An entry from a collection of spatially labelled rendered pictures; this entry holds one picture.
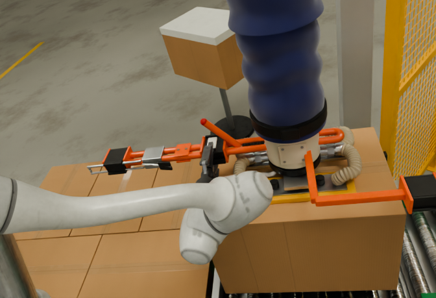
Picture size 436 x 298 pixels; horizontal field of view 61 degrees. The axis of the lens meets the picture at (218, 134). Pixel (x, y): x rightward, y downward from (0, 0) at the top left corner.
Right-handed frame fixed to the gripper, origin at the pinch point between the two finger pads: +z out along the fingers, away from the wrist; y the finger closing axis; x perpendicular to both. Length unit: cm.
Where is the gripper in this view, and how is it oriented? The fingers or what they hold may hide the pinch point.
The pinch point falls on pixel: (213, 149)
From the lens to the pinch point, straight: 122.9
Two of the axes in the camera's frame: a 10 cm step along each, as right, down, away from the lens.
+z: 0.9, -6.1, 7.8
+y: 2.2, 7.8, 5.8
